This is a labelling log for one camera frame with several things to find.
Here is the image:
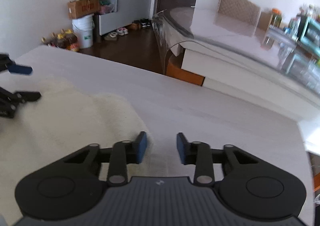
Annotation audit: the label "brown cardboard box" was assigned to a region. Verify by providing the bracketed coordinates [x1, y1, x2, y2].
[67, 0, 100, 19]

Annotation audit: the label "teal toaster oven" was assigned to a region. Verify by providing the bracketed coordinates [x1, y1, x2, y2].
[297, 16, 319, 58]

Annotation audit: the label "cooking oil bottles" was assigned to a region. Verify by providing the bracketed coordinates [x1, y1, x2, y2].
[41, 29, 79, 52]

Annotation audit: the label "white plastic bucket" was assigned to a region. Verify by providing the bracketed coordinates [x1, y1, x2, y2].
[72, 14, 95, 49]

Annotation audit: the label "grey shoe cabinet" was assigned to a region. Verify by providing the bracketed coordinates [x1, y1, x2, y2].
[96, 0, 151, 36]

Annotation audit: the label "cream white towel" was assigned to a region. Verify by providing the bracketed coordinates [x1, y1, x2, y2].
[1, 77, 147, 224]

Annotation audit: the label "beige padded chair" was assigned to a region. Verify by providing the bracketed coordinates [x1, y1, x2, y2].
[217, 0, 261, 25]

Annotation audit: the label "white dining table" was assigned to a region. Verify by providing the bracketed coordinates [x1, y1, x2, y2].
[152, 8, 319, 122]

